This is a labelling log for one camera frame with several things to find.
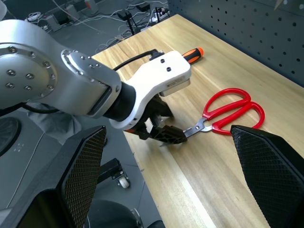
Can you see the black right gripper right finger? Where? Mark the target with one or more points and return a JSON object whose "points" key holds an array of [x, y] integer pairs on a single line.
{"points": [[268, 171]]}

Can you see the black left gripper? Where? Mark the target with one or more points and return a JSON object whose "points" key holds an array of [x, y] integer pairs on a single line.
{"points": [[147, 128]]}

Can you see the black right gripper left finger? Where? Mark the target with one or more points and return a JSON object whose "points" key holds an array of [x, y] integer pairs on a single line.
{"points": [[78, 171]]}

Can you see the dark grey pegboard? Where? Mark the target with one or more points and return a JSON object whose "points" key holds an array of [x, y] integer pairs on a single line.
{"points": [[237, 23]]}

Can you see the black cart leg with caster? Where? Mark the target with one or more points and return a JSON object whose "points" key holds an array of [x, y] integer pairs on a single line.
{"points": [[111, 169]]}

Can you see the black round stool base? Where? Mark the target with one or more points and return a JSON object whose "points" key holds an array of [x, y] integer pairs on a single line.
{"points": [[111, 215]]}

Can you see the orange and black screwdriver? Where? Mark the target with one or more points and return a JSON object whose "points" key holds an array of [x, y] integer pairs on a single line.
{"points": [[193, 55]]}

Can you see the black tripod stand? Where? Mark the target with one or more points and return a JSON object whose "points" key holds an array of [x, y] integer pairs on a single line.
{"points": [[130, 22]]}

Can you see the white power strip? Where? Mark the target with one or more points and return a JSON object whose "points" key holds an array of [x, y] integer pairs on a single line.
{"points": [[158, 15]]}

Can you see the grey box on floor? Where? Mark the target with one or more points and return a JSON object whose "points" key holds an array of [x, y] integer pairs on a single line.
{"points": [[54, 22]]}

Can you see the tan pointed object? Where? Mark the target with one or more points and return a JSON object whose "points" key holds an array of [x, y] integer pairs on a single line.
{"points": [[280, 4]]}

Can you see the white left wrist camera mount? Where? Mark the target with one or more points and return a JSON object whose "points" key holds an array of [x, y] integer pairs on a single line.
{"points": [[161, 73]]}

